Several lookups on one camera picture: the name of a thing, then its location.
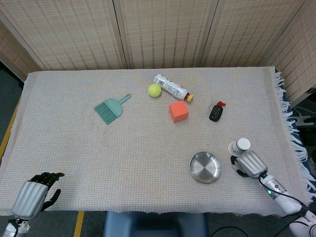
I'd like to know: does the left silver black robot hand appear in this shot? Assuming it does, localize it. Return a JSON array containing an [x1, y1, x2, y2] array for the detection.
[[11, 172, 65, 220]]

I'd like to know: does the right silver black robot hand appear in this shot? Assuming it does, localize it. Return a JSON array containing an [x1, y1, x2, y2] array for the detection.
[[230, 150, 269, 180]]

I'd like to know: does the white paper cup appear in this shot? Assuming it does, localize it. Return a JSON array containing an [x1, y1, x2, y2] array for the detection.
[[228, 137, 251, 157]]

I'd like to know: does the silver metal bowl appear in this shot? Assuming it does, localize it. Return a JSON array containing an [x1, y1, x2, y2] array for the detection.
[[189, 151, 222, 184]]

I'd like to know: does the small black red-capped bottle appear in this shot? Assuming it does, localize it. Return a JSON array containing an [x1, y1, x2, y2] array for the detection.
[[208, 100, 227, 122]]

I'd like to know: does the grey metal stand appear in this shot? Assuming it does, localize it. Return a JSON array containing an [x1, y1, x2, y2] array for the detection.
[[295, 115, 316, 128]]

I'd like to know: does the orange cube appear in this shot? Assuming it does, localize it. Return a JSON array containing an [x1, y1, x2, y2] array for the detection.
[[169, 100, 190, 123]]

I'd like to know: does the beige waffle tablecloth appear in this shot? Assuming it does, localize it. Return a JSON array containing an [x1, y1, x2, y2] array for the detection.
[[0, 65, 316, 218]]

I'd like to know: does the woven bamboo screen panel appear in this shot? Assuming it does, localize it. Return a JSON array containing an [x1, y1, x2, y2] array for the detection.
[[0, 0, 130, 71], [261, 0, 316, 106], [0, 11, 47, 82], [113, 0, 219, 70], [201, 0, 307, 68]]

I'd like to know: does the white bottle yellow cap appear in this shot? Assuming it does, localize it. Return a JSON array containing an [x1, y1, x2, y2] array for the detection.
[[153, 74, 194, 103]]

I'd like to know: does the green hand brush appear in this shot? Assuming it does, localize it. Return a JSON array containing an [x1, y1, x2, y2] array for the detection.
[[93, 94, 132, 126]]

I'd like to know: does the yellow tennis ball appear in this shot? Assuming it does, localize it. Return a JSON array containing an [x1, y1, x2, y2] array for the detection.
[[148, 83, 162, 98]]

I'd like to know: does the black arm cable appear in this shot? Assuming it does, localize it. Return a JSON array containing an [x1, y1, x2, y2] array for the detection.
[[258, 175, 309, 237]]

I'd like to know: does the black floor cable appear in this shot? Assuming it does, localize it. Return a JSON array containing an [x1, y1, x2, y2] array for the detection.
[[212, 226, 247, 237]]

